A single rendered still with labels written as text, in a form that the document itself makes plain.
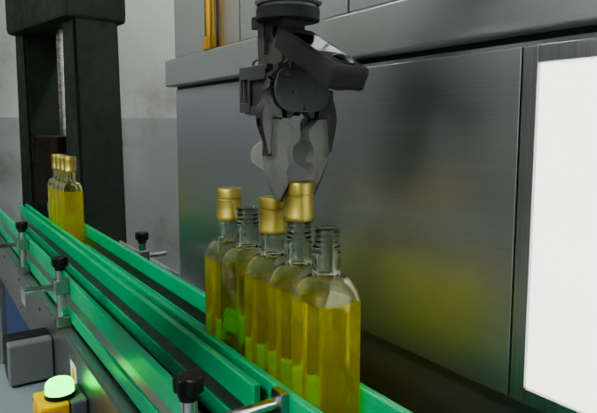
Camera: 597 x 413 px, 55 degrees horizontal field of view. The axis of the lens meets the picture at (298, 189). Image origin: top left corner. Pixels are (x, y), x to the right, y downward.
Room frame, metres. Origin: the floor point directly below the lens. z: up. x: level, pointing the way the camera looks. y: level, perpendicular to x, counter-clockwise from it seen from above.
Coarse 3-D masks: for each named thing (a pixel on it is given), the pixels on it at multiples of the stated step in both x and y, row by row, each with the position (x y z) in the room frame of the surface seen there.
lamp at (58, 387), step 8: (56, 376) 0.87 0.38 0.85; (64, 376) 0.87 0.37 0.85; (48, 384) 0.85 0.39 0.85; (56, 384) 0.85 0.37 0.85; (64, 384) 0.85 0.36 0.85; (72, 384) 0.87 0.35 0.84; (48, 392) 0.85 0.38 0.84; (56, 392) 0.85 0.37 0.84; (64, 392) 0.85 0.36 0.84; (72, 392) 0.86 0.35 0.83; (48, 400) 0.85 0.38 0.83; (56, 400) 0.85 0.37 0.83; (64, 400) 0.85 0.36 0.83
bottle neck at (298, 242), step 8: (288, 224) 0.64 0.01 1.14; (296, 224) 0.63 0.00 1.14; (304, 224) 0.63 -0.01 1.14; (288, 232) 0.64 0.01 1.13; (296, 232) 0.63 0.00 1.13; (304, 232) 0.63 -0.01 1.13; (288, 240) 0.64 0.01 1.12; (296, 240) 0.63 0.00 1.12; (304, 240) 0.63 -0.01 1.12; (288, 248) 0.64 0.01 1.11; (296, 248) 0.63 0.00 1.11; (304, 248) 0.63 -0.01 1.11; (288, 256) 0.64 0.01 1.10; (296, 256) 0.63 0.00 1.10; (304, 256) 0.63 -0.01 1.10
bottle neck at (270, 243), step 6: (264, 234) 0.68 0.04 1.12; (270, 234) 0.68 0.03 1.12; (276, 234) 0.68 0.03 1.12; (282, 234) 0.68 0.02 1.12; (264, 240) 0.68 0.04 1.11; (270, 240) 0.68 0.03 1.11; (276, 240) 0.68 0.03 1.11; (282, 240) 0.69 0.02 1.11; (264, 246) 0.68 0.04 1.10; (270, 246) 0.68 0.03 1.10; (276, 246) 0.68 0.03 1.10; (282, 246) 0.69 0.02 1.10; (264, 252) 0.68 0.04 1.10; (270, 252) 0.68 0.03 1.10; (276, 252) 0.68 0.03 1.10; (282, 252) 0.68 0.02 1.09
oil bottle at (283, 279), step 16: (272, 272) 0.65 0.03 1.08; (288, 272) 0.62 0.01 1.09; (304, 272) 0.62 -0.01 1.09; (272, 288) 0.64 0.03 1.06; (288, 288) 0.61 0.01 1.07; (272, 304) 0.64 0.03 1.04; (288, 304) 0.61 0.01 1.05; (272, 320) 0.64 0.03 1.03; (288, 320) 0.61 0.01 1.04; (272, 336) 0.64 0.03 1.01; (288, 336) 0.61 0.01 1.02; (272, 352) 0.64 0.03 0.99; (288, 352) 0.61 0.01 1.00; (272, 368) 0.64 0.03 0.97; (288, 368) 0.61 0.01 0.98; (288, 384) 0.61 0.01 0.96
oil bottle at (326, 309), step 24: (312, 288) 0.57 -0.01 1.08; (336, 288) 0.57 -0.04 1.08; (312, 312) 0.57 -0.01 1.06; (336, 312) 0.57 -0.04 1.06; (360, 312) 0.59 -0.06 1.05; (312, 336) 0.57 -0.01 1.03; (336, 336) 0.57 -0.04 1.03; (360, 336) 0.59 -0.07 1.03; (312, 360) 0.57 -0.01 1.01; (336, 360) 0.57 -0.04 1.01; (312, 384) 0.57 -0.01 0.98; (336, 384) 0.57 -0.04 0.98; (336, 408) 0.57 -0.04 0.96
